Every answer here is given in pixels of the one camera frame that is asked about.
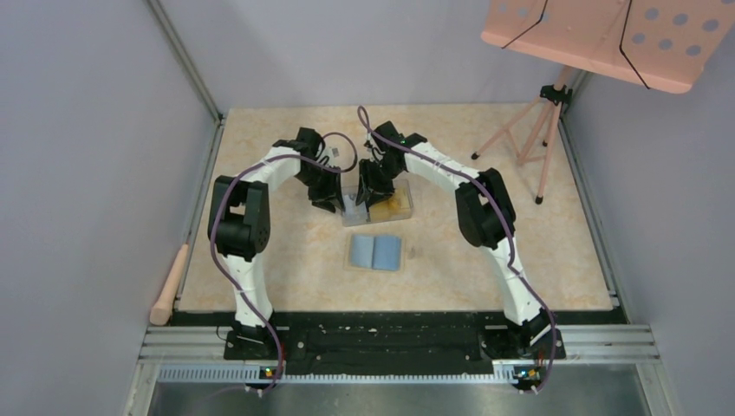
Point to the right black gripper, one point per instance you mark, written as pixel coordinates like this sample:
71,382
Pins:
380,192

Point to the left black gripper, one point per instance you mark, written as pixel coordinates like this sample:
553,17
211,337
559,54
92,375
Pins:
330,195

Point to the clear plastic card box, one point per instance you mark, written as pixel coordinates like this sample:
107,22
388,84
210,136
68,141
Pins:
401,187

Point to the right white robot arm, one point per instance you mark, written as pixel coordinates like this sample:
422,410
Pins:
485,217

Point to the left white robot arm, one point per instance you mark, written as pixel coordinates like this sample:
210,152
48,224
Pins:
239,231

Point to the yellow card stack in box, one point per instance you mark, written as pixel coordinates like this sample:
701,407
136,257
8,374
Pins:
398,207

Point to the grey credit card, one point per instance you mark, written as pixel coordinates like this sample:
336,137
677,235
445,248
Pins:
354,214

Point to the pink music stand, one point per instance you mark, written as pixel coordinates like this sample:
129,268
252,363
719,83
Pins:
661,45

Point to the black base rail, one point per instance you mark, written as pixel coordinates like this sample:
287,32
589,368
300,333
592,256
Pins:
395,344

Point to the wooden mallet handle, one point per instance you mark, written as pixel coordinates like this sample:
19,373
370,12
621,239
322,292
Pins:
161,311

